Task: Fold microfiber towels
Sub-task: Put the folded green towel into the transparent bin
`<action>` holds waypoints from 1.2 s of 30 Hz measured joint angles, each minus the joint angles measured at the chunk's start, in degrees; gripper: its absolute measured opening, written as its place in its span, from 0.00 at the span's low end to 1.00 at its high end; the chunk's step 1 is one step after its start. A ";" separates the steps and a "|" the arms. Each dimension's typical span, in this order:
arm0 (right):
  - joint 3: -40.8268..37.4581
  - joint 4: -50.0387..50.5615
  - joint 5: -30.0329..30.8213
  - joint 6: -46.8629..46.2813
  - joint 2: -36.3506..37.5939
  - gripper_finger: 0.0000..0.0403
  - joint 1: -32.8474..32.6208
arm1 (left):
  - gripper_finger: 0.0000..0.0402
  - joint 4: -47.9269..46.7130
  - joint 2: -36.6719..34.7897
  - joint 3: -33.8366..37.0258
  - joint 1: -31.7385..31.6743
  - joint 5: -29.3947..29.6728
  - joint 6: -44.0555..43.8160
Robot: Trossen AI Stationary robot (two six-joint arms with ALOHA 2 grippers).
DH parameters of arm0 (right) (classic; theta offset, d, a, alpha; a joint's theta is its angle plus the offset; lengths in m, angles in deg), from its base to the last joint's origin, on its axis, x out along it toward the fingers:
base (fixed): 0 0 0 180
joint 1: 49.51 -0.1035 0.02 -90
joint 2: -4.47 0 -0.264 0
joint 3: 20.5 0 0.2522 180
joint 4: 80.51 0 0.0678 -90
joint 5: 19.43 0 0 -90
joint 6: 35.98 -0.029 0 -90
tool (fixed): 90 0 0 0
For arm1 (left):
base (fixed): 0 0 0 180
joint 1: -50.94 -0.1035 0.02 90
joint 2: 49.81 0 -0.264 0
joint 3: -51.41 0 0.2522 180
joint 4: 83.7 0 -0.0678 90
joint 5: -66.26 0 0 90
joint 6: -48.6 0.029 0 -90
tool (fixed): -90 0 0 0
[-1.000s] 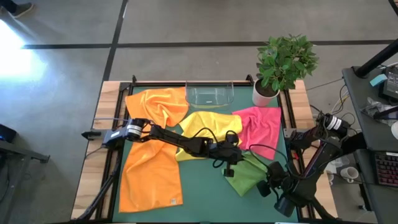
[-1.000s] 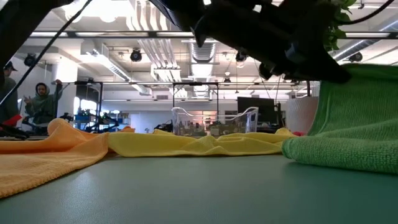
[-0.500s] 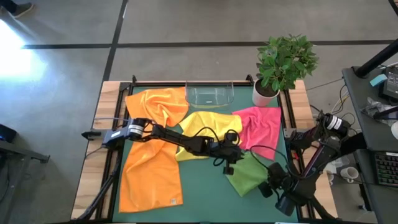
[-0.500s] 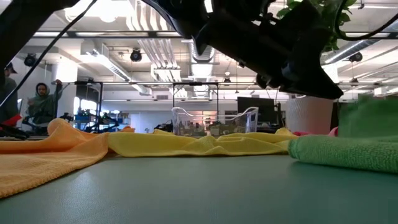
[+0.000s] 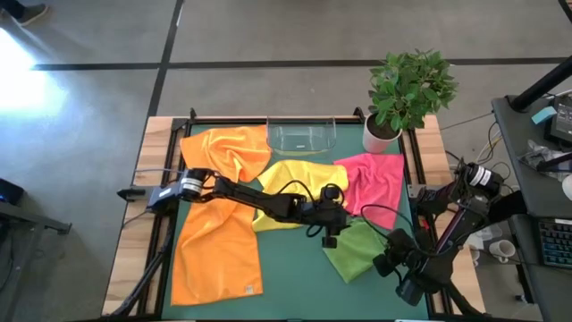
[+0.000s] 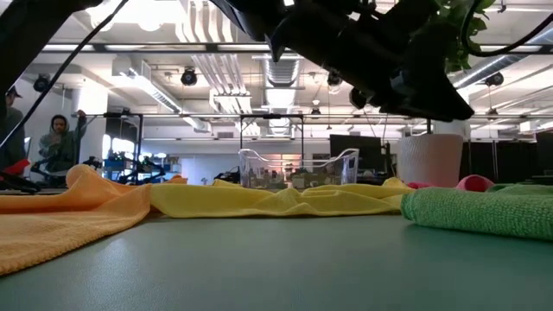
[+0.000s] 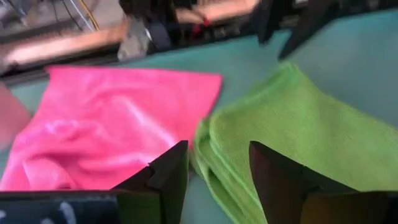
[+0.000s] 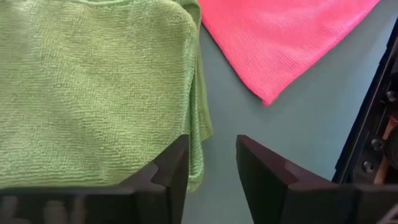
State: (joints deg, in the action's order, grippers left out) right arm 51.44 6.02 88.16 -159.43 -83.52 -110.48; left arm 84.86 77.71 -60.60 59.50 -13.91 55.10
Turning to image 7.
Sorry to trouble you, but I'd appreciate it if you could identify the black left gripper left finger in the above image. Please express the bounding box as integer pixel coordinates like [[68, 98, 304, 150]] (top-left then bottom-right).
[[111, 139, 190, 224]]

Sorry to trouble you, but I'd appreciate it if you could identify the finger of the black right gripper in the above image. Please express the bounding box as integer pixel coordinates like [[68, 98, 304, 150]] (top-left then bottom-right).
[[278, 0, 330, 60], [257, 0, 289, 44]]

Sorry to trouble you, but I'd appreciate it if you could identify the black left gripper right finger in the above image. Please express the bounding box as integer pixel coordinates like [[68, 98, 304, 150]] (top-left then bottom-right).
[[248, 140, 358, 224]]

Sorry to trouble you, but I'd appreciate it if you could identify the green microfiber towel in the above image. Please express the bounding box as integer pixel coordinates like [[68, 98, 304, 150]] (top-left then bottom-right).
[[190, 61, 398, 224]]

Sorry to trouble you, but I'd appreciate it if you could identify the pink microfiber towel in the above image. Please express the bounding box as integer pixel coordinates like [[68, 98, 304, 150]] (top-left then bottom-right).
[[0, 65, 224, 191]]

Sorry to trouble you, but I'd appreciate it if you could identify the grey metal bracket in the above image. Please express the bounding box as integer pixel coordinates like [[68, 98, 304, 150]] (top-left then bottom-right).
[[117, 15, 152, 60]]

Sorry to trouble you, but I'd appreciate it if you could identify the yellow floor cable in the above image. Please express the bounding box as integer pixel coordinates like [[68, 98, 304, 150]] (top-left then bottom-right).
[[77, 0, 101, 32]]

